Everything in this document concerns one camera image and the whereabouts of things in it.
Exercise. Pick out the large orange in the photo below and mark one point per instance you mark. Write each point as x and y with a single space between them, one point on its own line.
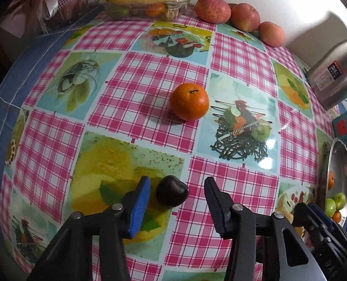
331 181

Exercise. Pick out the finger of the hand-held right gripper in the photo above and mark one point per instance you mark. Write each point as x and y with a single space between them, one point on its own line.
322 215
306 218

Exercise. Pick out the brown kiwi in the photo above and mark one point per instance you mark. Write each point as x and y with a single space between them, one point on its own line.
288 218

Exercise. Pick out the pink plaid fruit-print tablecloth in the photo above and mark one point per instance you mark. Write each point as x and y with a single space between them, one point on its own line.
126 93

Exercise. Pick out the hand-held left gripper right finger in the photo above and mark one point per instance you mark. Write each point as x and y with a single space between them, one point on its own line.
217 210

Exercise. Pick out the round stainless steel basin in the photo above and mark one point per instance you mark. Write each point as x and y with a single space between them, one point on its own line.
337 164

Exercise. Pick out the small orange tangerine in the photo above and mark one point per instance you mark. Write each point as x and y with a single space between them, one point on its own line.
336 216
189 102
155 9

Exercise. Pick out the dark purple plum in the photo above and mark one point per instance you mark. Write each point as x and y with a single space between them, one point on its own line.
172 193

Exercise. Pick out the red apple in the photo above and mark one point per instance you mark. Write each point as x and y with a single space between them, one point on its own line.
271 34
245 17
213 9

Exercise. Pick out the green apple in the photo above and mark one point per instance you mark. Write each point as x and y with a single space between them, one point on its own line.
339 201

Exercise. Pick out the clear plastic fruit container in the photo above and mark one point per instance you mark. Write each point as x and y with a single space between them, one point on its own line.
173 7

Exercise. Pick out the stainless steel thermos kettle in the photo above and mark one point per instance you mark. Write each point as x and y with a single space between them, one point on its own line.
337 73

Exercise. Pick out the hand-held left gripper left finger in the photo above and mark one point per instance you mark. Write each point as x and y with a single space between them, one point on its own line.
138 207

